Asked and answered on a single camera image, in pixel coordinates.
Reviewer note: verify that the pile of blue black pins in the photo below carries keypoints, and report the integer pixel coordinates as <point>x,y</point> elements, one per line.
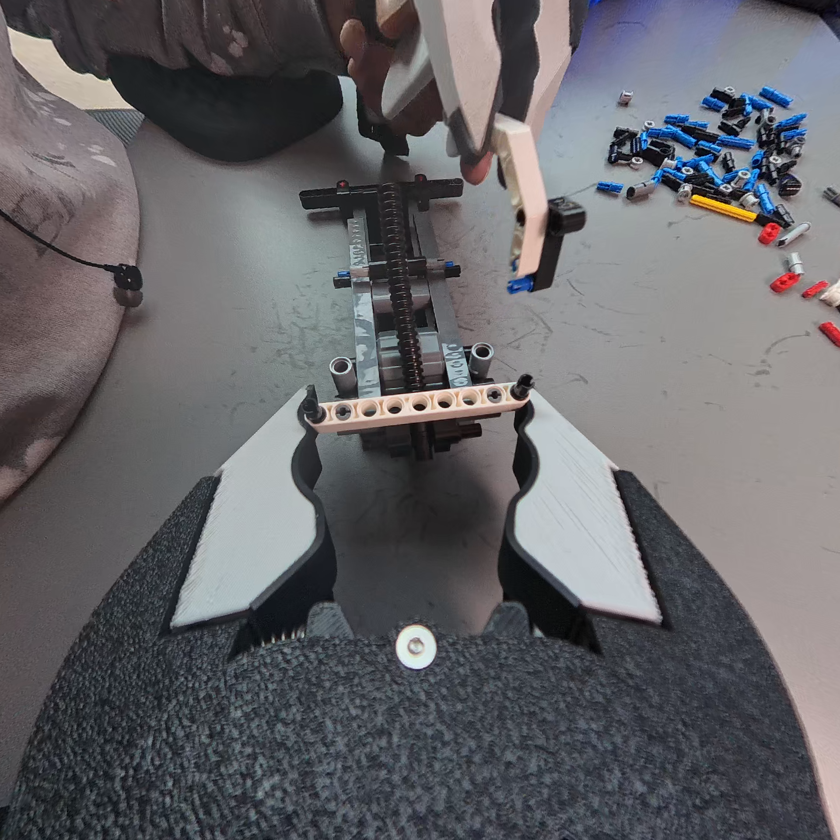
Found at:
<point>722,151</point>

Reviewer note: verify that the person's left forearm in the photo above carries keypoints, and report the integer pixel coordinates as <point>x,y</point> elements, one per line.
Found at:
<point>196,26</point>

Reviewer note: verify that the grey desk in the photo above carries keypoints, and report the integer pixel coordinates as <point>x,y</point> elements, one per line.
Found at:
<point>656,427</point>

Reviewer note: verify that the long blue connector pin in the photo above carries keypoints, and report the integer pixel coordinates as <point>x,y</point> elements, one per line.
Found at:
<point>518,285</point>

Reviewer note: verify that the black clip-on microphone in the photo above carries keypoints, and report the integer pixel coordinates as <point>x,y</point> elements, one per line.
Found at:
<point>128,275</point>

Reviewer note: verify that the black forearm rest pad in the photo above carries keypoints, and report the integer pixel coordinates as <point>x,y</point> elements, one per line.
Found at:
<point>229,111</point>

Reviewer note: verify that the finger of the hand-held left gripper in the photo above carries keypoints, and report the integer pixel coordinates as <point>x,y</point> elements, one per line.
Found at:
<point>466,65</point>
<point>551,53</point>

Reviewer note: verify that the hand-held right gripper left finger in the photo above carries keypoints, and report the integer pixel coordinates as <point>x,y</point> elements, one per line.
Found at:
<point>256,525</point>

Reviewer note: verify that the yellow toy axle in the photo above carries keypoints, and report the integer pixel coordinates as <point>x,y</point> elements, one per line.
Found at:
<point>722,208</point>

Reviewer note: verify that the person's grey hoodie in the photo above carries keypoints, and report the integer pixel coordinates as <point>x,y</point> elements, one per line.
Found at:
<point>52,263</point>

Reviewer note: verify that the white angled toy beam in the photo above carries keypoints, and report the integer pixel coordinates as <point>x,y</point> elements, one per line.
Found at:
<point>525,190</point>

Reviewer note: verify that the grey black toy truck chassis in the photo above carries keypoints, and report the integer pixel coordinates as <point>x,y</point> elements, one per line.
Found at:
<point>393,296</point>

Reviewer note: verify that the grey connector pin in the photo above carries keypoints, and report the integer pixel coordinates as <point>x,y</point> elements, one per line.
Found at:
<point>642,189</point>

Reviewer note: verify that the black office chair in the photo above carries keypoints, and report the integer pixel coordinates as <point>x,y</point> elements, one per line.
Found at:
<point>118,128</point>

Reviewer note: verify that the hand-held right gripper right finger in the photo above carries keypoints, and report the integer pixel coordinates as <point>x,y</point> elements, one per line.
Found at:
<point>584,525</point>

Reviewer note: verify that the black angled toy beam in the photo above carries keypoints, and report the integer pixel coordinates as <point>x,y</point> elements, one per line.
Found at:
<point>564,220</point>

